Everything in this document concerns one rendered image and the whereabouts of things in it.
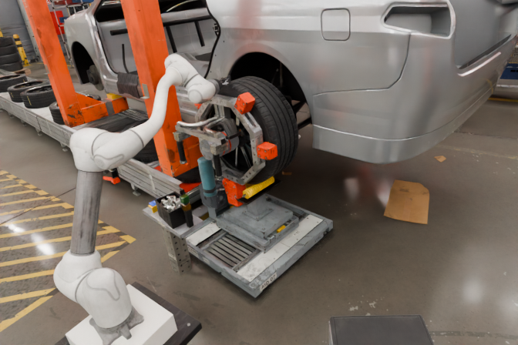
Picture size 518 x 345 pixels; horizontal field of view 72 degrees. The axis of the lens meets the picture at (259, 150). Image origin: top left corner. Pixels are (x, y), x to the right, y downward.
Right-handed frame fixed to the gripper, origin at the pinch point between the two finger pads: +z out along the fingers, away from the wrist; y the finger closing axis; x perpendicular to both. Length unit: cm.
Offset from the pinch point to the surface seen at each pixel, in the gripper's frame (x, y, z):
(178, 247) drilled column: -97, -42, -35
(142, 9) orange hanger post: 47, -42, -4
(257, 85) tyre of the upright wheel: -6.1, 17.1, 2.7
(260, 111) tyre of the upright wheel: -17.7, 22.0, -13.7
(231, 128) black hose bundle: -21.9, 9.6, -27.8
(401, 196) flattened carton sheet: -126, 92, 84
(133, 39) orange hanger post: 32, -56, -3
